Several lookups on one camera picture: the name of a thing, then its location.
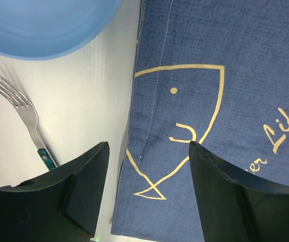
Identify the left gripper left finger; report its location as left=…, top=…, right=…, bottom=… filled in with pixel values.
left=0, top=142, right=109, bottom=241

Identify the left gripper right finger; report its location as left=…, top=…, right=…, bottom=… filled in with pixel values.
left=189, top=141, right=289, bottom=241

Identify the green-handled fork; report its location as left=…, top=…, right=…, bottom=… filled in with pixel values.
left=0, top=77, right=58, bottom=170

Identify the blue fish-print placemat cloth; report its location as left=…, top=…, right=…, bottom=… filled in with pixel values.
left=111, top=1, right=289, bottom=241

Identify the light blue plate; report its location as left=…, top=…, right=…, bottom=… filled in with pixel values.
left=0, top=0, right=121, bottom=61

